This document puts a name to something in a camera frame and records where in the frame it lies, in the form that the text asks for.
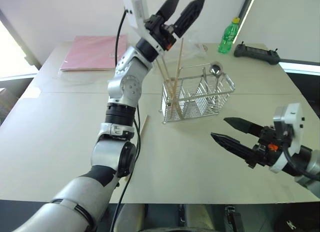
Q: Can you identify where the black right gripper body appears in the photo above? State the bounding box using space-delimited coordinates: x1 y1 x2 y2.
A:
246 125 292 169

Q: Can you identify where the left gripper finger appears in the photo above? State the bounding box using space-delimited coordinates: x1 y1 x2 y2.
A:
157 0 182 24
173 0 207 39

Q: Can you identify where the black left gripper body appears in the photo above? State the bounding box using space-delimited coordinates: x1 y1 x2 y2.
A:
143 13 178 52

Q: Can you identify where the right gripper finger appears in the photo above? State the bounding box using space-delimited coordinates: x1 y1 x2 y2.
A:
223 117 264 140
210 132 259 164

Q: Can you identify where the metal spoon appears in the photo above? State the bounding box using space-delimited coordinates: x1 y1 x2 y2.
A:
209 61 226 105

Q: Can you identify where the wooden chopstick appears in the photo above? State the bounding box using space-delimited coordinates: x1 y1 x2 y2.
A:
169 37 185 108
154 58 185 119
161 56 181 112

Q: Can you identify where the clear plastic bag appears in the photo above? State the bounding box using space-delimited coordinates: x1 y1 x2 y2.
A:
186 30 210 58

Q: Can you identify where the green plastic bottle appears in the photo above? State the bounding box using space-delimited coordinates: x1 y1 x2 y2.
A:
217 16 242 54

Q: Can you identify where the pink folder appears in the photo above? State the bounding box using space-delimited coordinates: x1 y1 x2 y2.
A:
60 34 130 73

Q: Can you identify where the black clamp device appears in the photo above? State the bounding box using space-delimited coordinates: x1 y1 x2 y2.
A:
224 204 245 232

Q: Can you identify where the black remote controller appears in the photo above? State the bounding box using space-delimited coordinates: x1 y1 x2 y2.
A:
233 41 281 66

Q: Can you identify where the clear plastic sheet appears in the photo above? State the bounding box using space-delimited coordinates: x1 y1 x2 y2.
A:
51 66 114 89

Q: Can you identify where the white paper label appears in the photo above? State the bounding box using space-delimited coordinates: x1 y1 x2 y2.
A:
23 86 42 99

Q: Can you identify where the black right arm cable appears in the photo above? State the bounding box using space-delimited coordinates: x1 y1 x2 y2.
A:
283 139 320 183

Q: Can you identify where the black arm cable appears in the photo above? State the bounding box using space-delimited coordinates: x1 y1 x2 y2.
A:
109 6 142 232
283 139 320 183

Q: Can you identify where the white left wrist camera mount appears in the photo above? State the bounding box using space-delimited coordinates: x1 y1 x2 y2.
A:
122 0 166 52

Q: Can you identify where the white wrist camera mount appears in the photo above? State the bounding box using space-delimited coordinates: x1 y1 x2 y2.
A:
269 102 306 174
122 0 166 52

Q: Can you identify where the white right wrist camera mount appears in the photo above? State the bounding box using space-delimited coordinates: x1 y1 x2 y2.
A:
269 102 306 174

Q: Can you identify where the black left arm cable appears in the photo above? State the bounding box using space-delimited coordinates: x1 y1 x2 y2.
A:
109 6 142 232

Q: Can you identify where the metal wire basket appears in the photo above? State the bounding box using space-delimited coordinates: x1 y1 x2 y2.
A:
159 61 236 125

